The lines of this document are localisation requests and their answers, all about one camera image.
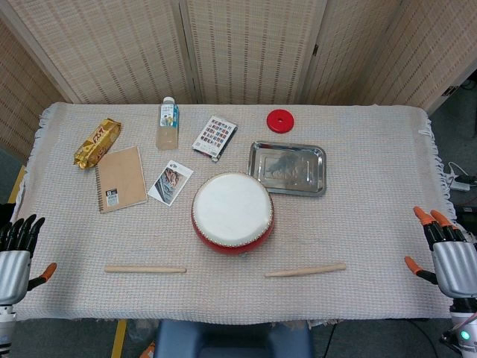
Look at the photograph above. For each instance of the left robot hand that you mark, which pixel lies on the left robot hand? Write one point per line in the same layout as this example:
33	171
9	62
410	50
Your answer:
15	276

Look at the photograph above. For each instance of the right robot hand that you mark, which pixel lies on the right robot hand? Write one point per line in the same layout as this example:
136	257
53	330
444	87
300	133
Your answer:
456	264

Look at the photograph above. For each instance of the wooden drumstick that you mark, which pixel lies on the wooden drumstick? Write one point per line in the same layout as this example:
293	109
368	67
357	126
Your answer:
145	269
305	270

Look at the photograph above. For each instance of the rectangular metal tray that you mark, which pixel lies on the rectangular metal tray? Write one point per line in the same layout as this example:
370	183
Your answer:
287	168

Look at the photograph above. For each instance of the red drum with white skin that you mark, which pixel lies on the red drum with white skin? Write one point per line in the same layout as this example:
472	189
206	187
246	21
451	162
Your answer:
231	209

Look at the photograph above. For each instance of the white power strip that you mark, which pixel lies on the white power strip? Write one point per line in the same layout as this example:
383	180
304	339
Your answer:
462	185

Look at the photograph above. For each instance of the beige woven tablecloth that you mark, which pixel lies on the beige woven tablecloth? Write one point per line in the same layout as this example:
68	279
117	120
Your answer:
335	231

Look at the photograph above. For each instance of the brown spiral notebook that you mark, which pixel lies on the brown spiral notebook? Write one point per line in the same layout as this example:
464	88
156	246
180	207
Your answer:
121	179

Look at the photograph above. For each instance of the gold snack packet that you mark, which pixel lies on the gold snack packet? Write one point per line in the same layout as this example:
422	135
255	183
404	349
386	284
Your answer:
97	143

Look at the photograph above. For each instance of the white photo card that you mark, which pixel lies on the white photo card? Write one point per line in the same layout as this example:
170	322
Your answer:
170	182

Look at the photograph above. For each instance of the clear drink bottle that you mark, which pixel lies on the clear drink bottle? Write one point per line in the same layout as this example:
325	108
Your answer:
167	127

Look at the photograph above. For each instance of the blue padded seat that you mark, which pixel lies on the blue padded seat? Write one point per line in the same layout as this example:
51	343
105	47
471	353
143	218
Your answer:
231	339

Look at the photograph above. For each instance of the red plastic disc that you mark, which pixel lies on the red plastic disc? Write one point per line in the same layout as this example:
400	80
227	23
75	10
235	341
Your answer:
280	121

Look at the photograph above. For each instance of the woven folding screen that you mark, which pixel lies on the woven folding screen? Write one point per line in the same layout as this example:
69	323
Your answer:
112	48

